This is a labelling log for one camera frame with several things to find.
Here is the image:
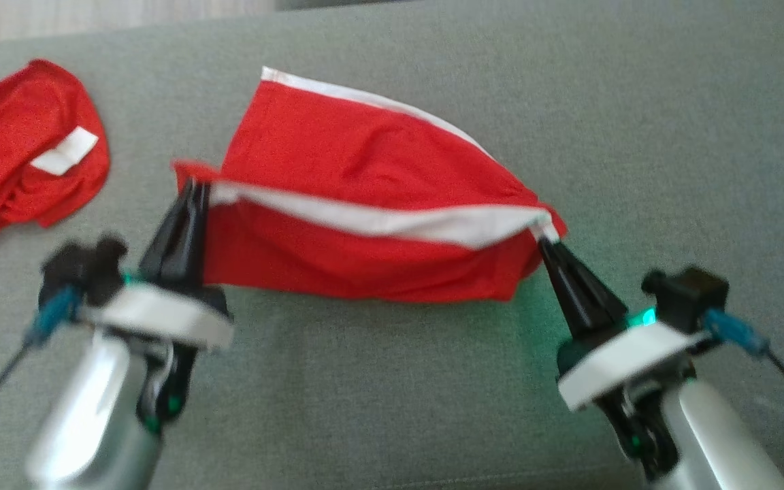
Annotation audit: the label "blue left camera connector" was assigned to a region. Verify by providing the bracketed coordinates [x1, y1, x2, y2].
[23, 286, 84, 349]

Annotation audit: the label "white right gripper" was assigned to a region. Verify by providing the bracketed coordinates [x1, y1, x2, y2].
[539, 238, 699, 481]

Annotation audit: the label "blue camera connector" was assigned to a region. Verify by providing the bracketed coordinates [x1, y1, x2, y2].
[23, 286, 84, 349]
[702, 310, 772, 359]

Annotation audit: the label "red shorts with white trim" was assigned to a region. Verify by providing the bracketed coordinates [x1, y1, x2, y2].
[173, 66, 568, 304]

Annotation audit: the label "large grey sofa seat cushion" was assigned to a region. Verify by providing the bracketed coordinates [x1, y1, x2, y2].
[0, 0, 784, 490]

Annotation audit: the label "red jersey with white sleeves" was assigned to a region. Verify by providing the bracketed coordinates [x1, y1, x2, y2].
[0, 59, 112, 255]

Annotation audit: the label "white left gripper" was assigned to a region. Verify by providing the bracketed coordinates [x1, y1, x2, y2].
[82, 178, 234, 434]

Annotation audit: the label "blue right camera connector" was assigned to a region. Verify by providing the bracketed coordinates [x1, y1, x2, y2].
[702, 310, 772, 359]

